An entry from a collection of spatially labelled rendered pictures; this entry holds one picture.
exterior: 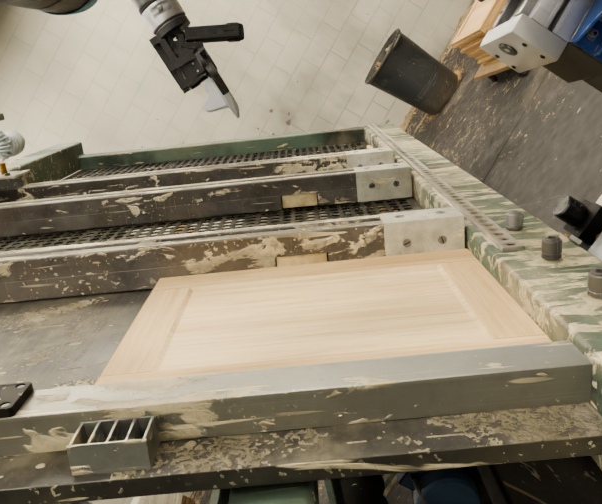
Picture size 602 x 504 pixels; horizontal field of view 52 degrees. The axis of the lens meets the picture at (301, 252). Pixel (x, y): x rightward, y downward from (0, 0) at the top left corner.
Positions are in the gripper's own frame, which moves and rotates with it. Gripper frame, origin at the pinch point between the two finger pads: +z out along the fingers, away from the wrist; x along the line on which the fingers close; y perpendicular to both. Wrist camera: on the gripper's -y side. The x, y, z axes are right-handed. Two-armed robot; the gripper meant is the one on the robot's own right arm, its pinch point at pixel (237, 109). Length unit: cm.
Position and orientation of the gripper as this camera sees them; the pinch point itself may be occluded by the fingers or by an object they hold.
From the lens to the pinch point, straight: 126.2
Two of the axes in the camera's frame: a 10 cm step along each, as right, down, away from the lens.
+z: 5.4, 8.2, 1.7
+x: 1.0, 1.4, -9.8
